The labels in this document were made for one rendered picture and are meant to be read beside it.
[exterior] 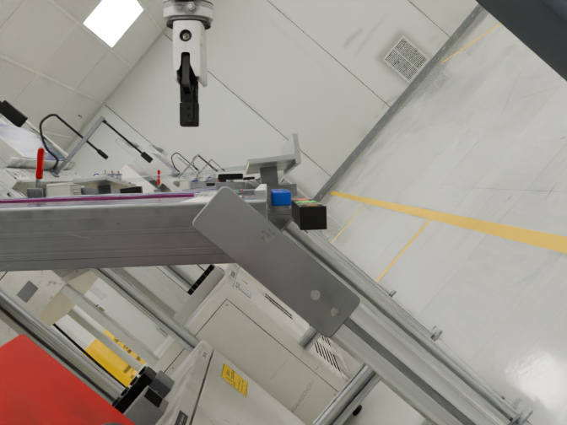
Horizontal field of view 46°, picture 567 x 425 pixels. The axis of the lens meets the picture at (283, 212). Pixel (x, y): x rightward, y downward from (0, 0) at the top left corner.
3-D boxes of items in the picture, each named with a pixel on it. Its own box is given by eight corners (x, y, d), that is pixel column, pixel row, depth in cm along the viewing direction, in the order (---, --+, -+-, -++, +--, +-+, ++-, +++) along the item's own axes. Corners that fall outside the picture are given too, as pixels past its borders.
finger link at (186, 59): (187, 71, 106) (191, 98, 110) (191, 40, 111) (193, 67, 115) (180, 71, 106) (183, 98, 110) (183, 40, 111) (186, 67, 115)
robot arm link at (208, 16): (211, -2, 108) (211, 17, 108) (214, 12, 117) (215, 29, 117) (159, -3, 108) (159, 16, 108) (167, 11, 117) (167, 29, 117)
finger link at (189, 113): (197, 84, 110) (197, 125, 110) (198, 87, 113) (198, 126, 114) (177, 84, 110) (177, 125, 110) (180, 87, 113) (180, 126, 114)
